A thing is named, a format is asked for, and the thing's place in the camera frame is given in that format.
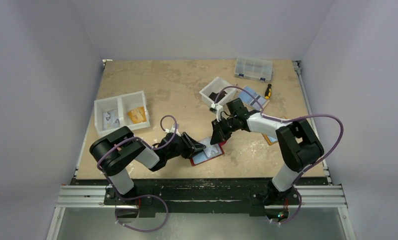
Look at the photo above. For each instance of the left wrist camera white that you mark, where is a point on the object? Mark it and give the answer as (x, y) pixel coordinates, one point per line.
(174, 129)

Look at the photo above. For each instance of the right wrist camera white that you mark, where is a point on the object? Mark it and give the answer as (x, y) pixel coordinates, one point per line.
(217, 109)

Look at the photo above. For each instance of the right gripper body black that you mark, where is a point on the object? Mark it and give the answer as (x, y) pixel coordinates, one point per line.
(222, 124)

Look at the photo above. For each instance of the black item in bin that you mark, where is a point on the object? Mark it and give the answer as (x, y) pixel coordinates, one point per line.
(217, 96)

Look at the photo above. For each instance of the white two-compartment bin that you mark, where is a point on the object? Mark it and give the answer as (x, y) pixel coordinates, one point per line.
(123, 103)

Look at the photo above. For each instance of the open tan card holder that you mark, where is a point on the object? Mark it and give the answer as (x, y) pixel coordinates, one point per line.
(270, 139)

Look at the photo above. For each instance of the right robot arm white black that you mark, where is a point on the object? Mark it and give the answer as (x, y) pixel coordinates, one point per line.
(297, 141)

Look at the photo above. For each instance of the red card holder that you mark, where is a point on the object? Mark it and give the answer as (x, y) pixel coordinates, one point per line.
(208, 153)

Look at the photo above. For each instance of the yellow black screwdriver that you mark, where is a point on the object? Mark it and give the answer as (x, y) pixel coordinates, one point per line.
(268, 91)

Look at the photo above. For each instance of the open blue card holder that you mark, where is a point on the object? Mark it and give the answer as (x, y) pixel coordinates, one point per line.
(257, 102)

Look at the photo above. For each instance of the orange card in bin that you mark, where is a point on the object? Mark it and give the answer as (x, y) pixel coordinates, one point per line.
(137, 115)

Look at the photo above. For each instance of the grey card in bin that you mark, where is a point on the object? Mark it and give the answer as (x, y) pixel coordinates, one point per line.
(110, 119)

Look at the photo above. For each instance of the clear plastic organizer box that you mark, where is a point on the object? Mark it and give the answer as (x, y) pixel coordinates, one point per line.
(253, 69)

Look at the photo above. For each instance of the small white square bin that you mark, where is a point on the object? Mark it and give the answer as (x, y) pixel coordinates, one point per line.
(210, 91)

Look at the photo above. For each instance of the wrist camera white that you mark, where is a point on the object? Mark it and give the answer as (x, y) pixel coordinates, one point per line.
(217, 109)
(174, 129)

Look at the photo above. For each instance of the aluminium frame rail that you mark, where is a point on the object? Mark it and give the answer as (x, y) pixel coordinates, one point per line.
(81, 196)

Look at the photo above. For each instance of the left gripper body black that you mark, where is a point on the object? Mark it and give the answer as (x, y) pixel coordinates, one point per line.
(182, 148)

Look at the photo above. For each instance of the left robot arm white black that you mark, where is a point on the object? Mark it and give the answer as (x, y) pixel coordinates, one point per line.
(115, 151)

